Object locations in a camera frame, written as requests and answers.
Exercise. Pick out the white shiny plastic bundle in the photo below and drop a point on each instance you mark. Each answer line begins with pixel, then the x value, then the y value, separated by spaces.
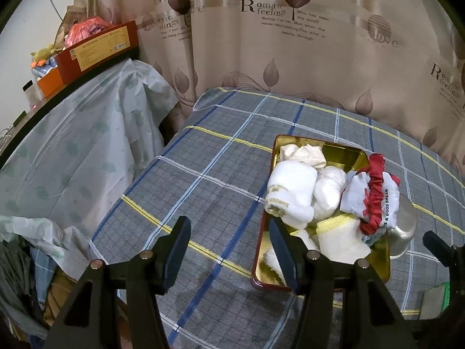
pixel 328 189

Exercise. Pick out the red plastic bag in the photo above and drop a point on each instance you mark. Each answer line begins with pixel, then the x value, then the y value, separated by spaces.
pixel 85 29

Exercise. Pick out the white green plastic cover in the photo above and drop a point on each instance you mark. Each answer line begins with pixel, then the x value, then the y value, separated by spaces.
pixel 68 172

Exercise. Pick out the yellow edged white cloth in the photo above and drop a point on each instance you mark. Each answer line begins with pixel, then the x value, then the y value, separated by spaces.
pixel 340 239

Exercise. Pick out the stainless steel bowl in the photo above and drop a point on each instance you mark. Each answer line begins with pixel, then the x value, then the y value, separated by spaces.
pixel 401 236

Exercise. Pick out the red white satin cap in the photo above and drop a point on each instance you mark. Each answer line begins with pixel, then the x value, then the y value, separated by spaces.
pixel 373 196

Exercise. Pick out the light blue fluffy towel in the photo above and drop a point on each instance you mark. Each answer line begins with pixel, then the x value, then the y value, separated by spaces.
pixel 372 239

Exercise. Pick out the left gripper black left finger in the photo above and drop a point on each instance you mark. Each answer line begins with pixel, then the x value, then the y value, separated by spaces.
pixel 88 318

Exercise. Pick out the red yellow cardboard box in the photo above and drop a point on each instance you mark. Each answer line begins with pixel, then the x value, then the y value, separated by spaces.
pixel 95 50

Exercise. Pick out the grey plaid tablecloth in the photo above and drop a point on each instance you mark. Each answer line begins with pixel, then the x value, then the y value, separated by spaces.
pixel 214 172

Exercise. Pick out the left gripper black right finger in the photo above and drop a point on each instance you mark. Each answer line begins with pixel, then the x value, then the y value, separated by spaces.
pixel 370 315

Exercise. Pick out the white embroidered hotel towel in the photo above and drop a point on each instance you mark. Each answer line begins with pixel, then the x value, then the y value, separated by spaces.
pixel 290 191

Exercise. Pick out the green tissue pack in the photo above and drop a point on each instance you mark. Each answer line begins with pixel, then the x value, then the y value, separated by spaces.
pixel 435 301

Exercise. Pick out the cream satin cloth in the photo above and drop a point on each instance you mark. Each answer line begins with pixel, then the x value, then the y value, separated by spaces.
pixel 307 154

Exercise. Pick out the beige leaf print curtain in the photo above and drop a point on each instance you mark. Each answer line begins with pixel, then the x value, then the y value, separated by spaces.
pixel 400 62

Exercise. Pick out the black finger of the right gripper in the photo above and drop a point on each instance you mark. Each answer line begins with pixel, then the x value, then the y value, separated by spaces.
pixel 451 257

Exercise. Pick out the orange box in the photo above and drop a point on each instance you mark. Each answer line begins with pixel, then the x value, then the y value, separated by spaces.
pixel 51 83

